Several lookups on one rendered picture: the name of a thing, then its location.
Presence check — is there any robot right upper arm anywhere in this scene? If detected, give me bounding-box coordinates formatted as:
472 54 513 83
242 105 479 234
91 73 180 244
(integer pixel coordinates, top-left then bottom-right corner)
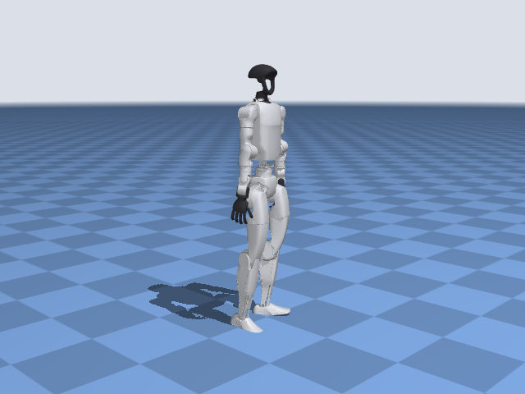
238 105 258 159

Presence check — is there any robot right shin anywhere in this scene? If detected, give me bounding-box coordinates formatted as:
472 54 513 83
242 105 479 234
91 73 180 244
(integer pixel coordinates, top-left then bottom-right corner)
237 252 259 320

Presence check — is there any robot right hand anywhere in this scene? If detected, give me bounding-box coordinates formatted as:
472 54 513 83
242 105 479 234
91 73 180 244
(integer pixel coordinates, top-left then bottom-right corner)
231 187 253 224

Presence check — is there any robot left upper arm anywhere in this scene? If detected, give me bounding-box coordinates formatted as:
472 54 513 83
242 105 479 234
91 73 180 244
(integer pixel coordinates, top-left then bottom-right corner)
279 105 288 154

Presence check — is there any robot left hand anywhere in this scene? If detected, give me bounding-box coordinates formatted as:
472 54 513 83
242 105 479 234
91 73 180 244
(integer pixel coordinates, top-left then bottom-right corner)
269 178 285 208

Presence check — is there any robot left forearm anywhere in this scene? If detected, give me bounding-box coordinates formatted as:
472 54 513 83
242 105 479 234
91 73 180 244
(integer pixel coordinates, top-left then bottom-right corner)
274 151 287 184

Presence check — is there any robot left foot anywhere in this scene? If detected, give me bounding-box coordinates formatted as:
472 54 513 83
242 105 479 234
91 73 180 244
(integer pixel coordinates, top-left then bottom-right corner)
253 303 290 315

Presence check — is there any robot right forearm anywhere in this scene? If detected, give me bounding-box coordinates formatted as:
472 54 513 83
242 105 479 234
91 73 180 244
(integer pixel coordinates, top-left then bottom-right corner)
237 145 253 196

